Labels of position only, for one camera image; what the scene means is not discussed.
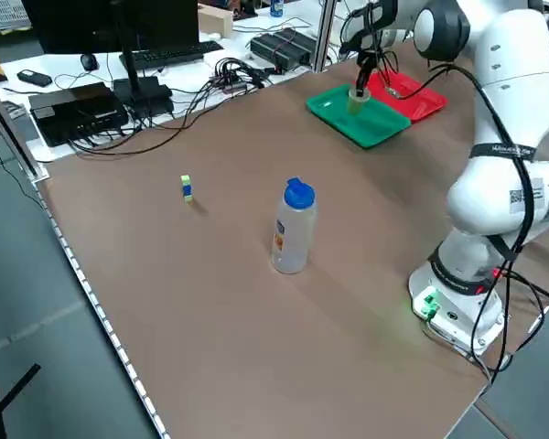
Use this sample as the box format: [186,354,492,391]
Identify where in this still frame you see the black finned power unit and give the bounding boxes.
[249,27,321,73]

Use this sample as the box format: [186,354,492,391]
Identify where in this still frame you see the black arm base cables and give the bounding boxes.
[466,255,549,381]

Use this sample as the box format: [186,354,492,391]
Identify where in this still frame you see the aluminium framed clear panel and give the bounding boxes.
[0,72,49,183]

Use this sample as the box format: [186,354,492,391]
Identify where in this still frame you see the black keyboard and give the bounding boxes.
[121,39,224,71]

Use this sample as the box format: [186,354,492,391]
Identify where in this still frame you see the white wire basket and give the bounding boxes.
[0,0,31,22]

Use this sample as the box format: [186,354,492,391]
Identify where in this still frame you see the aluminium profile post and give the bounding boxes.
[309,0,339,74]

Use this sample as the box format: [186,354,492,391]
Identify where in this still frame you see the clear bottle blue lid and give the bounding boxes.
[271,177,318,275]

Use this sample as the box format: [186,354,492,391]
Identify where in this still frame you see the small flat black device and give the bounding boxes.
[16,69,53,88]

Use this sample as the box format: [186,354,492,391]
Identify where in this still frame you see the cardboard box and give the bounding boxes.
[197,4,235,39]

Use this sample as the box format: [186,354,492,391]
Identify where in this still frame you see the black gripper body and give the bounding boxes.
[363,0,398,37]

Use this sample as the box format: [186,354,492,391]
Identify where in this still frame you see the small black electronics box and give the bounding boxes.
[126,86,176,121]

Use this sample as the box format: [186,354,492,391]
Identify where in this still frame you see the black arm cable with connector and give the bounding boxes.
[378,45,539,266]

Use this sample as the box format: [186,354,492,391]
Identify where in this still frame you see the green plastic tray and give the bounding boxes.
[306,84,412,151]

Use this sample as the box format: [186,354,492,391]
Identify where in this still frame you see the black hub with plugs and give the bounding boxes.
[210,57,275,92]

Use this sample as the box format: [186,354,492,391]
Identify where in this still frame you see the black desk cable bundle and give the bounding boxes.
[68,75,262,157]

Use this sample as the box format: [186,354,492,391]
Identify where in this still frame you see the red plastic tray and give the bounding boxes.
[365,70,449,124]

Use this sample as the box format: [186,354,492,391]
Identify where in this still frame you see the large black electronics box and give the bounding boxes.
[28,81,130,148]

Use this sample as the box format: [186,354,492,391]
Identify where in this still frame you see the black computer monitor with stand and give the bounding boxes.
[21,0,200,105]

